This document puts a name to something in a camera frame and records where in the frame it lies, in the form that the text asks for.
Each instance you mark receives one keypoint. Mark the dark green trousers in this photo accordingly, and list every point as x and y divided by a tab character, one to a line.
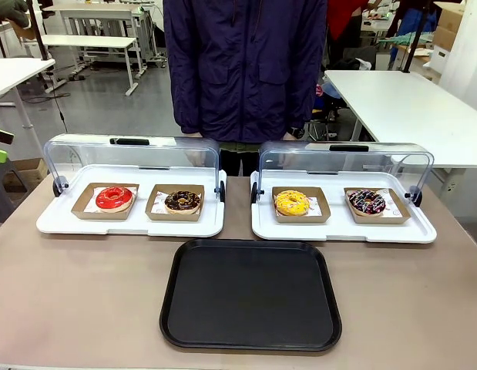
238	158

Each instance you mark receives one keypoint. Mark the large white table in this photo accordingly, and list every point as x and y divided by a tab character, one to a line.
407	112

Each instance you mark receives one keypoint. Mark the low white bench table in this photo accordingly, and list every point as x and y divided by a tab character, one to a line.
88	41

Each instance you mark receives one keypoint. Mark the black plastic serving tray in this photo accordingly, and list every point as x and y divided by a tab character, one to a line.
249	297

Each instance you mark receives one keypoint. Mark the person's right hand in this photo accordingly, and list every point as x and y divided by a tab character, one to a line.
193	135

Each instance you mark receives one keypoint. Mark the yellow glazed donut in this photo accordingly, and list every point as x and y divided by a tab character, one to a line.
284	205

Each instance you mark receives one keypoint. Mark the person in red top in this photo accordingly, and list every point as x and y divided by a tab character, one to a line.
344	17

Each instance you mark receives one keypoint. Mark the person's left hand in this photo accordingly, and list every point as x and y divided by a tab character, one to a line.
289	136

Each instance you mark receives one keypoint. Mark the person in blue clothes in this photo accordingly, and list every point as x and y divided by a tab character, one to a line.
411	17

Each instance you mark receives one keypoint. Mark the dark donut with pink sprinkles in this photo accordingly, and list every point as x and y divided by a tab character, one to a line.
357	203

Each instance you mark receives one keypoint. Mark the black camera pole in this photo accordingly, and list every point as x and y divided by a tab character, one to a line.
37	31
413	42

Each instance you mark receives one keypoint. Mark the white storage box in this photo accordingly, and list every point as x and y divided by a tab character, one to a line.
441	57

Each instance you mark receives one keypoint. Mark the large cardboard box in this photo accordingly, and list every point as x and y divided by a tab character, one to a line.
448	23

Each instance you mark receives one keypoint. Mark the grey step stool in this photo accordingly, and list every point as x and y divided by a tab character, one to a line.
7	185

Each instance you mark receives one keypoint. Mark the white table with round leg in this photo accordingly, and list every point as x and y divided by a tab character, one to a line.
14	75

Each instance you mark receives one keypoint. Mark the dark green bundle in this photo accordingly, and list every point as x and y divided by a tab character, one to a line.
7	9

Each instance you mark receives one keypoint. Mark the person's left forearm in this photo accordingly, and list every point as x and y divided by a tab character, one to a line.
305	96

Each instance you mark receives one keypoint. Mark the white desk with frame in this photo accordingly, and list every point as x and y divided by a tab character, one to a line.
99	11

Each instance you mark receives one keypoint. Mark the dark blue jacket torso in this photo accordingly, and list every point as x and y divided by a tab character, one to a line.
242	69

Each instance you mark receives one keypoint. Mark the white display case base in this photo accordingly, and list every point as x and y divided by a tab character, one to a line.
53	224
419	232

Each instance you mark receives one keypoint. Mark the person's right forearm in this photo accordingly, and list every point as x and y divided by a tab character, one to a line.
186	100

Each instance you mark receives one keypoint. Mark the brown cardboard donut tray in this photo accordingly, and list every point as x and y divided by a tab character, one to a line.
397	214
321	212
155	212
82	211

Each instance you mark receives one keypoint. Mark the chocolate donut with sprinkles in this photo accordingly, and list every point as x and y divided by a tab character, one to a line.
172	203

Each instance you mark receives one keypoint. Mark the white plastic bag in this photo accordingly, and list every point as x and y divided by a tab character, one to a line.
363	64

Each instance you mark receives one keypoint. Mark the brown cardboard box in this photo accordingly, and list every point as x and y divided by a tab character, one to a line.
32	171

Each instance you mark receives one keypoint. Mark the red glazed donut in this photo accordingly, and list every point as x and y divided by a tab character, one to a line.
103	201

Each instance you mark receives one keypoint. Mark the black wristwatch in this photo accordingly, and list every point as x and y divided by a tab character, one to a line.
298	132

